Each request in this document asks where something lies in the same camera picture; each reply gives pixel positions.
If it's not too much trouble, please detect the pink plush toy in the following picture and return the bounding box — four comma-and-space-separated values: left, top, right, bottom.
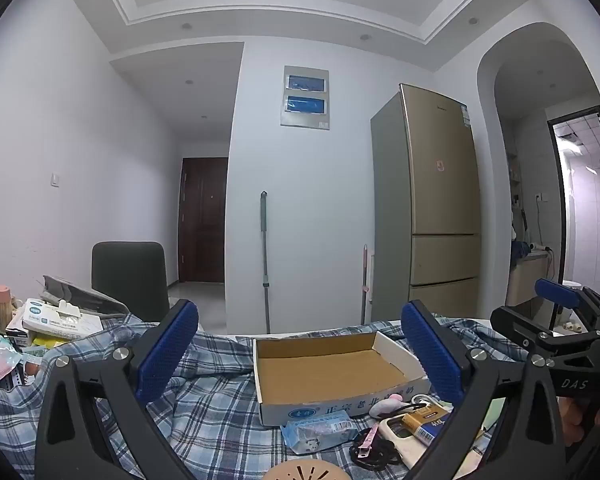
369, 394, 406, 419

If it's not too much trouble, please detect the cardboard box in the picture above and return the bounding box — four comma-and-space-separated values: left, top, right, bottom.
252, 330, 432, 427

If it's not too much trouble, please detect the yellow small box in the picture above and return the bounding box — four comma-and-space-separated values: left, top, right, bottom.
400, 405, 453, 444

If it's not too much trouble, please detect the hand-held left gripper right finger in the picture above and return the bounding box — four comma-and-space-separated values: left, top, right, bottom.
400, 300, 566, 480

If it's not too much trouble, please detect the pink handle broom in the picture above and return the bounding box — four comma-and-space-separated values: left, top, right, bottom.
360, 244, 371, 325

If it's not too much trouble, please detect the beige perforated round lid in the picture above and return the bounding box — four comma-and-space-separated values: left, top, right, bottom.
265, 454, 353, 480

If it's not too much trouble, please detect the pink capped bottle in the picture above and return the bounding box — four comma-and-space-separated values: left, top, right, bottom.
0, 285, 17, 333

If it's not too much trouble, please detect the green handle mop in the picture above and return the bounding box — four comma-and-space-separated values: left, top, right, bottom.
258, 191, 273, 335

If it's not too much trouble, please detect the blue plaid cloth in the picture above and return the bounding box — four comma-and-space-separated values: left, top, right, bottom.
0, 312, 531, 480

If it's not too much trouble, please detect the pink hair clip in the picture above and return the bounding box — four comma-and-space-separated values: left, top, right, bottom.
356, 422, 382, 461

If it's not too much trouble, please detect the grey bag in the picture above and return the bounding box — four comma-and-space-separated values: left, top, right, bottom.
41, 275, 128, 317

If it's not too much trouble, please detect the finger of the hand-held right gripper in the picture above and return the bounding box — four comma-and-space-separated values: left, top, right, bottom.
534, 278, 600, 333
490, 304, 591, 358

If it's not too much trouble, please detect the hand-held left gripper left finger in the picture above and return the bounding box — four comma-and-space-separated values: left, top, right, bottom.
34, 299, 201, 480

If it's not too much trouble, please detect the dark chair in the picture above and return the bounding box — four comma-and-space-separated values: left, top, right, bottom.
91, 241, 171, 322

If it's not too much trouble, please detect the beige counter cabinet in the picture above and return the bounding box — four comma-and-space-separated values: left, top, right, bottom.
509, 252, 554, 309

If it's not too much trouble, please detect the dark wooden door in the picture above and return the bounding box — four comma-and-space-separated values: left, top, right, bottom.
178, 157, 229, 285

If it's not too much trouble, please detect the person's right hand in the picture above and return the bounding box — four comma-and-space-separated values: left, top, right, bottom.
559, 394, 600, 447

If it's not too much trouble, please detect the blue tissue packet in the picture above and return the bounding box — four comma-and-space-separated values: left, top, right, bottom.
280, 417, 358, 456

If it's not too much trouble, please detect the gold refrigerator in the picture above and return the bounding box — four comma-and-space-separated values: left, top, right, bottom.
370, 83, 482, 322

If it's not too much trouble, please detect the white phone case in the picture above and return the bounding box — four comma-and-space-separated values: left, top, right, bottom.
384, 416, 431, 468

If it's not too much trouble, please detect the white wet wipes pack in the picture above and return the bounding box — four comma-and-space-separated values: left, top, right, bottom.
20, 298, 104, 336

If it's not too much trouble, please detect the yellow packet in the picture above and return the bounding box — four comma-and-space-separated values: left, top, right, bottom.
32, 335, 72, 352

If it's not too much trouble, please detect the grey electrical panel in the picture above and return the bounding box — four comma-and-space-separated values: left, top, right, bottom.
280, 65, 332, 131

